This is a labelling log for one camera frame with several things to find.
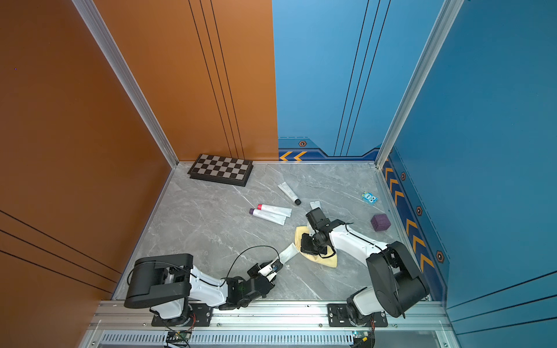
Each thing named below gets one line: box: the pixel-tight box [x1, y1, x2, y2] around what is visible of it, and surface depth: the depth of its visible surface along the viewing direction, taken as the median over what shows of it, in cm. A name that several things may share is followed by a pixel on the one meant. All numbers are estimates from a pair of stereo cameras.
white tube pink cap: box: [256, 203, 293, 218], surface depth 101 cm
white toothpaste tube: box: [279, 242, 299, 264], surface depth 89 cm
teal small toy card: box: [361, 191, 379, 206], surface depth 105 cm
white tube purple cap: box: [249, 208, 288, 226], surface depth 99 cm
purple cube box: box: [370, 213, 391, 232], surface depth 93 cm
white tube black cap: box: [277, 181, 302, 206], surface depth 107 cm
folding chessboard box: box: [187, 153, 254, 187], surface depth 115 cm
